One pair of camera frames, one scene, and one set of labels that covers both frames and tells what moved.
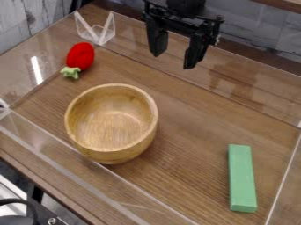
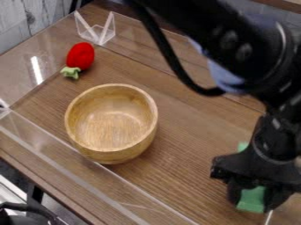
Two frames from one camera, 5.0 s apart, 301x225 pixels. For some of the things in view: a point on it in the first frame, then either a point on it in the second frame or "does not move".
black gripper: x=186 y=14 → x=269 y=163
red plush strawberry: x=79 y=59 does not move
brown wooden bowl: x=111 y=120 does not move
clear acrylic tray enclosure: x=170 y=145 does not move
